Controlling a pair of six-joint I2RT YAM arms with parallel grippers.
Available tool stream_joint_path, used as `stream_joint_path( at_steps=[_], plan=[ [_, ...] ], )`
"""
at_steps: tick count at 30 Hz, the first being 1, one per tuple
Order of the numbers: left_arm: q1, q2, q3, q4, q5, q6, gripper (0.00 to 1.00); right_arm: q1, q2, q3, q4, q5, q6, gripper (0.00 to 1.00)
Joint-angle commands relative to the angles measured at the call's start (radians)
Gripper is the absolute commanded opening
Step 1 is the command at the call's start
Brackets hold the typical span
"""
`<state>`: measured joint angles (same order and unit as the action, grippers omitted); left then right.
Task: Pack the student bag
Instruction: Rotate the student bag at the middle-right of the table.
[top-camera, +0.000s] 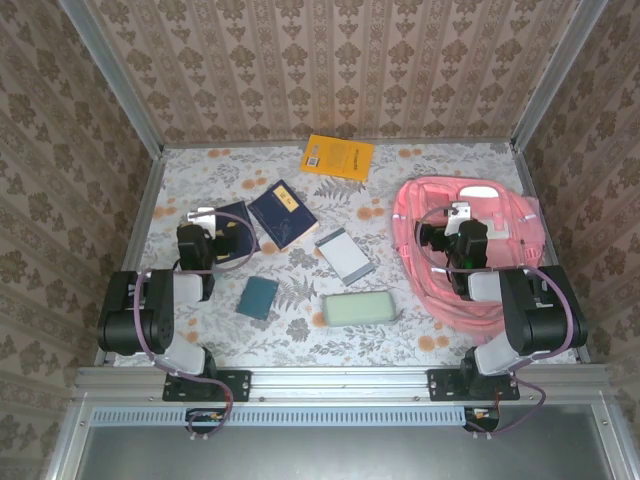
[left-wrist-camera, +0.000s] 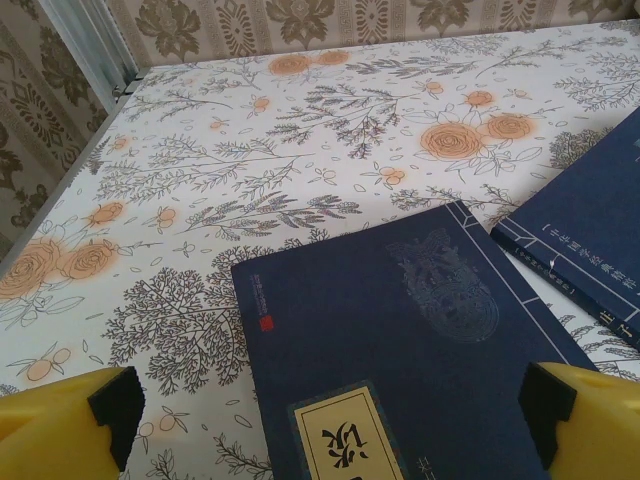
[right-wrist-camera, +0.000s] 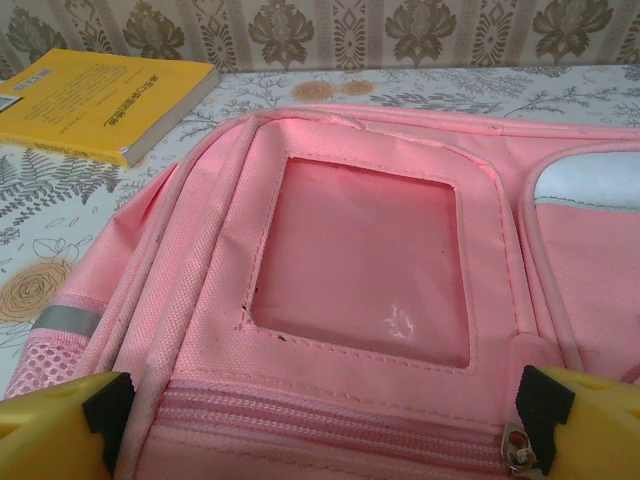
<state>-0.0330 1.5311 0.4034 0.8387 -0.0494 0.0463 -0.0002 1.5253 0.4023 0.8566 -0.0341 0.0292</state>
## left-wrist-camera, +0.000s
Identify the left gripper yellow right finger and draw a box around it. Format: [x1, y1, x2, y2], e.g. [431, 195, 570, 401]
[517, 360, 640, 480]

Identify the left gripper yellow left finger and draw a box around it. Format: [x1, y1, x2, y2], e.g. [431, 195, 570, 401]
[0, 365, 146, 480]

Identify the aluminium frame post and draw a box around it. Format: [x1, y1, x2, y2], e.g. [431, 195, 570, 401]
[37, 0, 151, 116]

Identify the navy blue hardcover book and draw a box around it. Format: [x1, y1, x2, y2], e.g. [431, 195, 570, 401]
[230, 200, 601, 480]
[489, 106, 640, 351]

